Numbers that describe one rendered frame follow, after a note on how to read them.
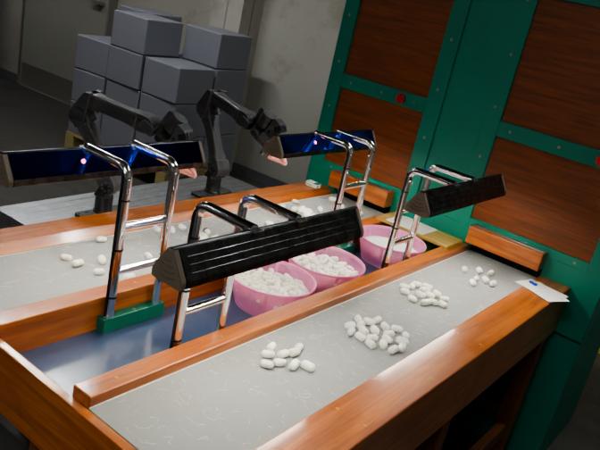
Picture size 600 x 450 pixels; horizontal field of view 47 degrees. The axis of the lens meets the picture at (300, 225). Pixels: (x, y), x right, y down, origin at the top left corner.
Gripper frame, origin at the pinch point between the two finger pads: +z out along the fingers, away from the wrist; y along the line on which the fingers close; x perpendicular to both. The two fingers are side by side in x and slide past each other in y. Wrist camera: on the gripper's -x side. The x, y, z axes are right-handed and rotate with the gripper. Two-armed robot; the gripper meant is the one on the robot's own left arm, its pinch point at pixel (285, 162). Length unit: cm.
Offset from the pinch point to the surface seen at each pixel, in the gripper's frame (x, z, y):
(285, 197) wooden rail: 17.4, 3.6, 12.2
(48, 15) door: 209, -411, 210
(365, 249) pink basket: 0.2, 46.7, 4.0
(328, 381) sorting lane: -18, 87, -86
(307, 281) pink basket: -4, 54, -46
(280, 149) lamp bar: -20.6, 12.8, -33.5
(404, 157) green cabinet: -20, 21, 46
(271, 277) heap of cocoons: 1, 46, -53
